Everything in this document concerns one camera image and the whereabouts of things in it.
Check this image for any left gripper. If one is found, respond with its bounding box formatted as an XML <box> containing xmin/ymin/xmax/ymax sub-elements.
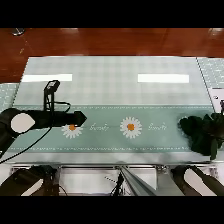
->
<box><xmin>62</xmin><ymin>110</ymin><xmax>89</xmax><ymax>128</ymax></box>

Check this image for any dark green T-shirt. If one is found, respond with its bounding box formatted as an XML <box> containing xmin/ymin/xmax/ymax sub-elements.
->
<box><xmin>177</xmin><ymin>112</ymin><xmax>224</xmax><ymax>161</ymax></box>

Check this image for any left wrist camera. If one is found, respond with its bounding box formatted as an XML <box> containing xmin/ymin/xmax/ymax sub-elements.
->
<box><xmin>42</xmin><ymin>79</ymin><xmax>62</xmax><ymax>113</ymax></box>

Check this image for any black cable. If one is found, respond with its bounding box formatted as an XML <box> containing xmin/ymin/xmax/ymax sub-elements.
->
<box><xmin>0</xmin><ymin>100</ymin><xmax>72</xmax><ymax>165</ymax></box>
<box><xmin>105</xmin><ymin>171</ymin><xmax>126</xmax><ymax>197</ymax></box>

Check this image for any silver frame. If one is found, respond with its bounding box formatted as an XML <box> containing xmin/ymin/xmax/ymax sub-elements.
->
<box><xmin>0</xmin><ymin>161</ymin><xmax>224</xmax><ymax>197</ymax></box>

